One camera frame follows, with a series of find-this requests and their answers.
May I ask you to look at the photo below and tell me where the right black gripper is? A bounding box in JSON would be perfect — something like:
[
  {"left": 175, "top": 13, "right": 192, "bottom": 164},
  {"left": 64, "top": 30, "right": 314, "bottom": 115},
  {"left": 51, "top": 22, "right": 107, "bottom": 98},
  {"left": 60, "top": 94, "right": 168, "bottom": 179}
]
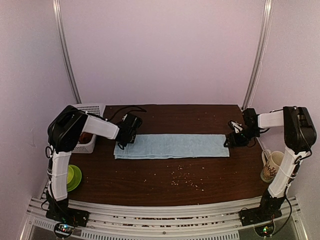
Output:
[{"left": 226, "top": 126, "right": 260, "bottom": 147}]

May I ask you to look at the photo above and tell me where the white perforated plastic basket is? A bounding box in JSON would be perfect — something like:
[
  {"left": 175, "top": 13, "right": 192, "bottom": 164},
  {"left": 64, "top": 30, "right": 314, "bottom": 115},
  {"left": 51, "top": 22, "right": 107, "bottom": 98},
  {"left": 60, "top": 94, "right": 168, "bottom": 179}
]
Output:
[{"left": 72, "top": 103, "right": 106, "bottom": 154}]

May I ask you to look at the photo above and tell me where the light blue towel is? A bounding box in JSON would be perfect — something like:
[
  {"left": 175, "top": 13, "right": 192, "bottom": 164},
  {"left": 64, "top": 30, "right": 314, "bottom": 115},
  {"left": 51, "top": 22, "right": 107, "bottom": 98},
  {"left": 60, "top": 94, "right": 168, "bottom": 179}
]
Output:
[{"left": 113, "top": 134, "right": 230, "bottom": 160}]

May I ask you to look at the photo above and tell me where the rust brown towel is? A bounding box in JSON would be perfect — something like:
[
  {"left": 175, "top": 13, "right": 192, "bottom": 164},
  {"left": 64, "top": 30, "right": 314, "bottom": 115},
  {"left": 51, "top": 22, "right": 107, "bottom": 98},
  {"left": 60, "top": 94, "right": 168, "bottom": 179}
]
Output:
[{"left": 78, "top": 132, "right": 93, "bottom": 144}]

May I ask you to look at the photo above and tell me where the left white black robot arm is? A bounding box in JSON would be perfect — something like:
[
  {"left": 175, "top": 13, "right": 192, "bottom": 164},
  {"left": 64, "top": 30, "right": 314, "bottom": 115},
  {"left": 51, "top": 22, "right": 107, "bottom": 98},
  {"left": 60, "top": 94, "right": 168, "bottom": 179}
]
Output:
[{"left": 47, "top": 105, "right": 143, "bottom": 222}]

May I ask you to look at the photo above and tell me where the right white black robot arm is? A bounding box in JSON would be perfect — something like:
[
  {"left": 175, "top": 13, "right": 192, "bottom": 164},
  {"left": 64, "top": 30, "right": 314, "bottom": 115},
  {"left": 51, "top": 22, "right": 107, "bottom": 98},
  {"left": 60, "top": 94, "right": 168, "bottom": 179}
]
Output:
[{"left": 223, "top": 106, "right": 317, "bottom": 221}]

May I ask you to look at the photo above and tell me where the patterned paper cup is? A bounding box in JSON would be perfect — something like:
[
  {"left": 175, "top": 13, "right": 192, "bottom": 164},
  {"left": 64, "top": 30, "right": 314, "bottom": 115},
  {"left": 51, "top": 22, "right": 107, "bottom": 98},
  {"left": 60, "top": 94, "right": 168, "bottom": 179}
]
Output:
[{"left": 260, "top": 149, "right": 285, "bottom": 183}]

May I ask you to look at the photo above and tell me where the green plate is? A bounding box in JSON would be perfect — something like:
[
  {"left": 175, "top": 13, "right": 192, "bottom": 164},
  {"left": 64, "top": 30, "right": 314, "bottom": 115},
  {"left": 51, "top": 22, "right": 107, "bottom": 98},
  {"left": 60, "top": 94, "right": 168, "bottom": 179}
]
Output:
[{"left": 66, "top": 164, "right": 82, "bottom": 192}]

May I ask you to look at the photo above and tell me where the green bowl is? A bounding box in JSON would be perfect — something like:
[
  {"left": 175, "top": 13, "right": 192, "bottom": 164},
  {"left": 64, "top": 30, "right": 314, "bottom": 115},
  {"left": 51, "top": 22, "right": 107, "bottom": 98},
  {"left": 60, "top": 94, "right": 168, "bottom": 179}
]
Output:
[{"left": 67, "top": 165, "right": 74, "bottom": 185}]

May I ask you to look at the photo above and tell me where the right round circuit board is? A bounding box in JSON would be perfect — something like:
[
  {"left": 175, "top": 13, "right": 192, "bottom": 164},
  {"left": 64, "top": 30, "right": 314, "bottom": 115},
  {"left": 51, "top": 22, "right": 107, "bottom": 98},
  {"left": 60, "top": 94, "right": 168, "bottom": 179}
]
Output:
[{"left": 254, "top": 223, "right": 275, "bottom": 238}]

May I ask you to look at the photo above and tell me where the round circuit board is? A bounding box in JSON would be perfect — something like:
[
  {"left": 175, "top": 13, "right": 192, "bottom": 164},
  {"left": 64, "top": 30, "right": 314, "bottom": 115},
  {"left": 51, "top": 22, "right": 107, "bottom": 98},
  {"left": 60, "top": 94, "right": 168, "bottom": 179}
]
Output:
[
  {"left": 53, "top": 222, "right": 75, "bottom": 239},
  {"left": 254, "top": 223, "right": 275, "bottom": 238}
]

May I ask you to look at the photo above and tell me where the left round circuit board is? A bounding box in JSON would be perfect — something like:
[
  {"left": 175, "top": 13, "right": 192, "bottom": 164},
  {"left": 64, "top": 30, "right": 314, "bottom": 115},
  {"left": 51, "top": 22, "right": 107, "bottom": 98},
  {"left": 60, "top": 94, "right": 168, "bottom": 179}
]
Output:
[{"left": 53, "top": 222, "right": 75, "bottom": 239}]

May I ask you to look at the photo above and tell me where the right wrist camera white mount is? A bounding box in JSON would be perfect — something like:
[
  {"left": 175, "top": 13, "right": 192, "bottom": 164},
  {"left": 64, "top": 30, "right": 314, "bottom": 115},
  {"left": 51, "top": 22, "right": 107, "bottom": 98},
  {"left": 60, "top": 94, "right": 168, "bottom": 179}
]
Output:
[{"left": 228, "top": 120, "right": 243, "bottom": 134}]

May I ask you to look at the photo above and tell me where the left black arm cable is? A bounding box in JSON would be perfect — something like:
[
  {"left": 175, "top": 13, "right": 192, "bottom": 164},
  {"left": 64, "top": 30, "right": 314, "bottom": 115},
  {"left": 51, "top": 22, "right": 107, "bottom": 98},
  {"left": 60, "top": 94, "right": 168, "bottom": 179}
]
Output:
[{"left": 109, "top": 106, "right": 148, "bottom": 122}]

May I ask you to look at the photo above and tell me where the right aluminium corner post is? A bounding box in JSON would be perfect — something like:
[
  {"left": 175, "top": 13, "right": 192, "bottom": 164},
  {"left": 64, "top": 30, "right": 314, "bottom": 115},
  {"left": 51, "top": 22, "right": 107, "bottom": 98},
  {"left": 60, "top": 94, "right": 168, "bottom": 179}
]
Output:
[{"left": 241, "top": 0, "right": 274, "bottom": 111}]

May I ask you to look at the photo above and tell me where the aluminium corner post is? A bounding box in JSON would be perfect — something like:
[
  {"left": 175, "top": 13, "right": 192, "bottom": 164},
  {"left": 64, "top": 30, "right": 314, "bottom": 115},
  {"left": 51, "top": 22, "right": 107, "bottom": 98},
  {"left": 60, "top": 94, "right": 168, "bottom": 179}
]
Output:
[
  {"left": 241, "top": 0, "right": 274, "bottom": 111},
  {"left": 52, "top": 0, "right": 82, "bottom": 104}
]

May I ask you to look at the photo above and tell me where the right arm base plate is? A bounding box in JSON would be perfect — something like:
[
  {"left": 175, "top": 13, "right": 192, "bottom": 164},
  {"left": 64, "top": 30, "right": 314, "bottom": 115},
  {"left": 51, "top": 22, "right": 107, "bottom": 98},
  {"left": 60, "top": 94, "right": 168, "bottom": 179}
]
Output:
[{"left": 239, "top": 207, "right": 282, "bottom": 227}]

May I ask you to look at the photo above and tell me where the aluminium front rail frame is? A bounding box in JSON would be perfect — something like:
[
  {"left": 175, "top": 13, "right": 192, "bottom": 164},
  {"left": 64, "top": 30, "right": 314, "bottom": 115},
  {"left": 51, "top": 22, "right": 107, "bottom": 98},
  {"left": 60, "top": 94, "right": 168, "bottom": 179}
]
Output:
[{"left": 17, "top": 194, "right": 311, "bottom": 240}]

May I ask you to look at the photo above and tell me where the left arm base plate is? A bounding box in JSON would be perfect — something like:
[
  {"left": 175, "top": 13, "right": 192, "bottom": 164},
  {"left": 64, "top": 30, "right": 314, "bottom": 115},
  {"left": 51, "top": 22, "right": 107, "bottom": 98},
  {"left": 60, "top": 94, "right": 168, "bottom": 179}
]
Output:
[{"left": 45, "top": 206, "right": 90, "bottom": 227}]

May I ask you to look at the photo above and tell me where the left aluminium corner post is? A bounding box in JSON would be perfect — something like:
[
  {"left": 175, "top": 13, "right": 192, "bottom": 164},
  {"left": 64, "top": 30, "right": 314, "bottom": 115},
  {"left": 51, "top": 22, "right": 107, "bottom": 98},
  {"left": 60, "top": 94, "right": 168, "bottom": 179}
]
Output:
[{"left": 52, "top": 0, "right": 82, "bottom": 104}]

